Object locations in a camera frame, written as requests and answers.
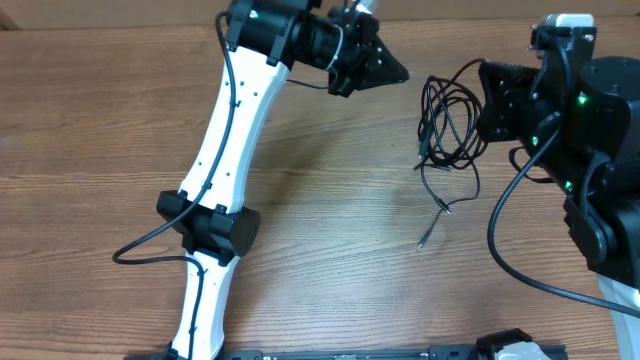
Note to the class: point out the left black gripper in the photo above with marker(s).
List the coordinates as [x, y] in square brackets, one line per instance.
[365, 63]

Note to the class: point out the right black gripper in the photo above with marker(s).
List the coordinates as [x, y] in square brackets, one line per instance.
[506, 94]

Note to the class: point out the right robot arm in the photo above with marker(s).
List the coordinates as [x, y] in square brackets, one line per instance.
[578, 119]

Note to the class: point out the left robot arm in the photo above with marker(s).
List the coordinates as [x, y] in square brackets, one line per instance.
[264, 40]

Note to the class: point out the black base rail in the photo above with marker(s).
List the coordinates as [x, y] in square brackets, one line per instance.
[434, 352]

